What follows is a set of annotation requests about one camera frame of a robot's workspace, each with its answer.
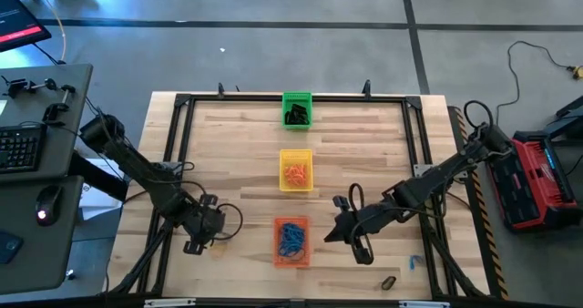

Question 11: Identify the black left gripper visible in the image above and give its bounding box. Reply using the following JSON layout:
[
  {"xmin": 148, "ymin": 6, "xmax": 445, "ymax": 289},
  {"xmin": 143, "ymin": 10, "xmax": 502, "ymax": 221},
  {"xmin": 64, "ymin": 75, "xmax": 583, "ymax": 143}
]
[{"xmin": 182, "ymin": 192, "xmax": 228, "ymax": 256}]

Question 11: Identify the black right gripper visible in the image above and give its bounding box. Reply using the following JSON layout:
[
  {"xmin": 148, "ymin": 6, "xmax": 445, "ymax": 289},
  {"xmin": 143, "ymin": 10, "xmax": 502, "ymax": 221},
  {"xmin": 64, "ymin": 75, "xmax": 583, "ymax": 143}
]
[{"xmin": 323, "ymin": 194, "xmax": 389, "ymax": 244}]

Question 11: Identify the orange plastic basket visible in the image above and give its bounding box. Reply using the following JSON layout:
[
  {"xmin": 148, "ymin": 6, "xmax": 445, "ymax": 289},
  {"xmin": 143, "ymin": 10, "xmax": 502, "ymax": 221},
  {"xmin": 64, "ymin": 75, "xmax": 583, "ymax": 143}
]
[{"xmin": 272, "ymin": 215, "xmax": 312, "ymax": 269}]

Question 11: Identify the yellow plastic basket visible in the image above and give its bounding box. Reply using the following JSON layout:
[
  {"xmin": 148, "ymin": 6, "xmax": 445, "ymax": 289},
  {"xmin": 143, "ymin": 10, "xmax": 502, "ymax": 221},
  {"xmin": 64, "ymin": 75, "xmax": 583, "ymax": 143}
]
[{"xmin": 278, "ymin": 149, "xmax": 315, "ymax": 193}]

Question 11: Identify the white paper sheet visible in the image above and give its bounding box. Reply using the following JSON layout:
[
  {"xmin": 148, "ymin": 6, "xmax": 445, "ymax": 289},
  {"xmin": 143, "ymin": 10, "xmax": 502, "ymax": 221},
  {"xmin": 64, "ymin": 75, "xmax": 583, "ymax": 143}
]
[{"xmin": 77, "ymin": 182, "xmax": 123, "ymax": 210}]

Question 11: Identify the green plastic basket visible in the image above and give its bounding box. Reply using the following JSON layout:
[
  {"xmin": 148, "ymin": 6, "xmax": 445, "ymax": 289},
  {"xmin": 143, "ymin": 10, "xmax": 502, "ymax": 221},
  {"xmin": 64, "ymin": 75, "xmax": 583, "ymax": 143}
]
[{"xmin": 281, "ymin": 91, "xmax": 314, "ymax": 131}]

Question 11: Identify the yellow black hazard strip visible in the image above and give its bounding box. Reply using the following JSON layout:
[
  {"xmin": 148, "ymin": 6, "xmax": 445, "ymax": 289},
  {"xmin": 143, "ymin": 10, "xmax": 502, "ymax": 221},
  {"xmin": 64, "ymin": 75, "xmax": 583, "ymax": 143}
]
[{"xmin": 454, "ymin": 106, "xmax": 510, "ymax": 301}]

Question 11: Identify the black computer mouse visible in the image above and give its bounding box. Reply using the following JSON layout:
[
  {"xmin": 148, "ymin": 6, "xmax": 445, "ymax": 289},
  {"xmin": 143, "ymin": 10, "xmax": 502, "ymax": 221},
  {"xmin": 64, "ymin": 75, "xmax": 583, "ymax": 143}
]
[{"xmin": 35, "ymin": 184, "xmax": 65, "ymax": 228}]

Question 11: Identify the grey side desk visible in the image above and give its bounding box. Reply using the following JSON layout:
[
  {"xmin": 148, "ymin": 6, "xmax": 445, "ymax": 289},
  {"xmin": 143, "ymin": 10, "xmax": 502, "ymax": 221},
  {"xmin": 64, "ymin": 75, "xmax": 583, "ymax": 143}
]
[
  {"xmin": 0, "ymin": 63, "xmax": 94, "ymax": 184},
  {"xmin": 0, "ymin": 174, "xmax": 87, "ymax": 295}
]

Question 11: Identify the black desk clamp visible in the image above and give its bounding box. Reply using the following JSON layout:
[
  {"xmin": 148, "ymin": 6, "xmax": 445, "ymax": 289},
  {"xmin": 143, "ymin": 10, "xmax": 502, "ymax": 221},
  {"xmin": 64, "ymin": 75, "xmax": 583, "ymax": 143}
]
[
  {"xmin": 43, "ymin": 101, "xmax": 70, "ymax": 123},
  {"xmin": 1, "ymin": 77, "xmax": 77, "ymax": 100}
]

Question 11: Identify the black flat device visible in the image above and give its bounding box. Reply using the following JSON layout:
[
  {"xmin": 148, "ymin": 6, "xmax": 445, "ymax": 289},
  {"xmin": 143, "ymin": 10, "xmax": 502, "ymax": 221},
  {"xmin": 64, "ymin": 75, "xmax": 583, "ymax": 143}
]
[{"xmin": 0, "ymin": 230, "xmax": 25, "ymax": 267}]

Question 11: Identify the backlit black keyboard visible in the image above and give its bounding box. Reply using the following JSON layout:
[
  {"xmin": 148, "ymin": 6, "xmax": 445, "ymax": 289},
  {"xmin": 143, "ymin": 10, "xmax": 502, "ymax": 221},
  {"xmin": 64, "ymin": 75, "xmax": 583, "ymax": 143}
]
[{"xmin": 0, "ymin": 124, "xmax": 47, "ymax": 174}]

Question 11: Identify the red black power station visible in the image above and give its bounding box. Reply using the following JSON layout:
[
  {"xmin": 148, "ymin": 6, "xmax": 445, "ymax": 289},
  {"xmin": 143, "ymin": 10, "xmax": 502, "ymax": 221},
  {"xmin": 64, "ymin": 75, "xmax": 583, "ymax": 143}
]
[{"xmin": 489, "ymin": 131, "xmax": 583, "ymax": 234}]

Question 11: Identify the black floor equipment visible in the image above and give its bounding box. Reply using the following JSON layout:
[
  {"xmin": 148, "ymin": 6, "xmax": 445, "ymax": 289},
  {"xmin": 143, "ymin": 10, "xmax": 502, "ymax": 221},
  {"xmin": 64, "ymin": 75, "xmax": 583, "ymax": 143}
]
[{"xmin": 554, "ymin": 94, "xmax": 583, "ymax": 140}]

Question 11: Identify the black monitor red stripe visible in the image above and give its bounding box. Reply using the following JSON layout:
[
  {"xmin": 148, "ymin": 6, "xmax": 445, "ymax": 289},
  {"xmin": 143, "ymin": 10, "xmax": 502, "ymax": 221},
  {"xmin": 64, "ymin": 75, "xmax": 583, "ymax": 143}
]
[{"xmin": 0, "ymin": 0, "xmax": 53, "ymax": 54}]

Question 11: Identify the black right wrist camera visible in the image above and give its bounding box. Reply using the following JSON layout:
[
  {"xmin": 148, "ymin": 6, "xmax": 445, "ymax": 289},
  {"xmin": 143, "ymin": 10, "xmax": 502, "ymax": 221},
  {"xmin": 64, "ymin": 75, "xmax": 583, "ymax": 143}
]
[{"xmin": 353, "ymin": 235, "xmax": 375, "ymax": 266}]

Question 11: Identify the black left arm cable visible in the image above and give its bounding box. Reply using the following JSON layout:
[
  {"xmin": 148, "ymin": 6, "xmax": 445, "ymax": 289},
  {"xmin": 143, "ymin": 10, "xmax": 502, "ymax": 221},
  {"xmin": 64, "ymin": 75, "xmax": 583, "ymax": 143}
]
[{"xmin": 172, "ymin": 160, "xmax": 244, "ymax": 242}]

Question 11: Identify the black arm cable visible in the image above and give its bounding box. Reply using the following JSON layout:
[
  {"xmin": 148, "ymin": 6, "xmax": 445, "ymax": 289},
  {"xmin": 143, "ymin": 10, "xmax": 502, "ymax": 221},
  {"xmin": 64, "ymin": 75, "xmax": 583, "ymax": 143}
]
[
  {"xmin": 347, "ymin": 99, "xmax": 496, "ymax": 254},
  {"xmin": 172, "ymin": 160, "xmax": 244, "ymax": 242}
]

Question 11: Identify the silver edge bracket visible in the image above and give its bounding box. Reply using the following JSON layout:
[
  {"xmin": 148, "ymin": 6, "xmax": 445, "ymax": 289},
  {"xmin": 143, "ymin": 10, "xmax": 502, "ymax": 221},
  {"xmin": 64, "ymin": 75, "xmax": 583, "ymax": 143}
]
[
  {"xmin": 143, "ymin": 298, "xmax": 197, "ymax": 308},
  {"xmin": 398, "ymin": 300, "xmax": 451, "ymax": 308}
]

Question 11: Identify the black aluminium table frame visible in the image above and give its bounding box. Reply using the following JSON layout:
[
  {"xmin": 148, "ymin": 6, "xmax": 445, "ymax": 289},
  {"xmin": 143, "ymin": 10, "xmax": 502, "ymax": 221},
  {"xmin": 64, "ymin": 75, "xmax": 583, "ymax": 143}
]
[{"xmin": 105, "ymin": 91, "xmax": 489, "ymax": 300}]

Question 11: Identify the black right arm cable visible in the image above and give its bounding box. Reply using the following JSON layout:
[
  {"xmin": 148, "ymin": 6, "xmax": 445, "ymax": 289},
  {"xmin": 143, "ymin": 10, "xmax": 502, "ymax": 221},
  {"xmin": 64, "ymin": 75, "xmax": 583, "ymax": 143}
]
[{"xmin": 347, "ymin": 99, "xmax": 496, "ymax": 254}]

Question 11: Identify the yellow cable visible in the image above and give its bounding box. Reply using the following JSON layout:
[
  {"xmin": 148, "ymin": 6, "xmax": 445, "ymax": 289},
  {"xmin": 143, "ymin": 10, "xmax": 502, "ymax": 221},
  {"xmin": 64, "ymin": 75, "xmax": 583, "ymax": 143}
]
[{"xmin": 30, "ymin": 0, "xmax": 68, "ymax": 63}]

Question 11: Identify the black floor cable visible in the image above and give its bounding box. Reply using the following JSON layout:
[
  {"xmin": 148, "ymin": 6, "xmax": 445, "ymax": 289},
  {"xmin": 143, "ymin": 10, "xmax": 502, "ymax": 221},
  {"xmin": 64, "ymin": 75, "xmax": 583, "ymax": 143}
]
[{"xmin": 495, "ymin": 39, "xmax": 573, "ymax": 127}]

